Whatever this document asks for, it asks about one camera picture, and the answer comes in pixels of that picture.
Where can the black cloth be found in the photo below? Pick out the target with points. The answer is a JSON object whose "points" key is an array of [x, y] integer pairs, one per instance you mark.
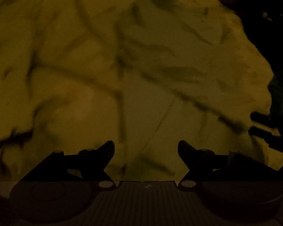
{"points": [[264, 28]]}

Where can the yellow leaf print blanket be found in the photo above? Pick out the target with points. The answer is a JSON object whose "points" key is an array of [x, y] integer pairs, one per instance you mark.
{"points": [[49, 51]]}

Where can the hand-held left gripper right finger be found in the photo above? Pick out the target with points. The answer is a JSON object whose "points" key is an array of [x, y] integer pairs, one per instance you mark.
{"points": [[184, 147]]}

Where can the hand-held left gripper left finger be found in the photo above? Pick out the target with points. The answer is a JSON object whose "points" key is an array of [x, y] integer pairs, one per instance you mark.
{"points": [[108, 147]]}

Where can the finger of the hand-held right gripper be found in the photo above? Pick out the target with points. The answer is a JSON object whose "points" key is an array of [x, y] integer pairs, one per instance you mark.
{"points": [[260, 117], [261, 133]]}

